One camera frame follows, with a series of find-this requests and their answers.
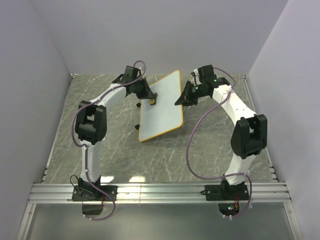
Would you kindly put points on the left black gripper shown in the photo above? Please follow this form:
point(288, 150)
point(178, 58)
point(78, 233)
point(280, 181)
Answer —
point(147, 93)

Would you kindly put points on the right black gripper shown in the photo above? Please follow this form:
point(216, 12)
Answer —
point(185, 99)

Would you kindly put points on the yellow black eraser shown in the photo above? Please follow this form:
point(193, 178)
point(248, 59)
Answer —
point(152, 101)

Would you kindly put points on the yellow framed whiteboard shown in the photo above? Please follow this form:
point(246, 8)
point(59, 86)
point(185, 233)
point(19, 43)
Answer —
point(163, 116)

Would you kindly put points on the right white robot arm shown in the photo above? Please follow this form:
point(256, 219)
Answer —
point(249, 135)

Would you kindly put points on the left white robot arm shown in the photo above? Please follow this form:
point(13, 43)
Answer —
point(90, 127)

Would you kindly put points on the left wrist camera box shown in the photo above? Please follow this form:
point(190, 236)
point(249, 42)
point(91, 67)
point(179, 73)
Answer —
point(130, 74)

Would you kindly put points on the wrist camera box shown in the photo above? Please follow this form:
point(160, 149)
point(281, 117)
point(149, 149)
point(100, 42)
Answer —
point(130, 74)
point(206, 73)

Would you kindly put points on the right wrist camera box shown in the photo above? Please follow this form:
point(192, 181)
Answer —
point(206, 73)

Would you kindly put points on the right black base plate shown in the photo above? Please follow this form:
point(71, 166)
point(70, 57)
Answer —
point(225, 193)

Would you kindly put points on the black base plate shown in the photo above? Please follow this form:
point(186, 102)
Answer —
point(225, 193)
point(110, 192)

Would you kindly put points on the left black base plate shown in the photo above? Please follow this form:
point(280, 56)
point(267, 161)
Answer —
point(110, 192)

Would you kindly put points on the aluminium front rail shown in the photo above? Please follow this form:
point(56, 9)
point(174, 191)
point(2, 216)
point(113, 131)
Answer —
point(157, 193)

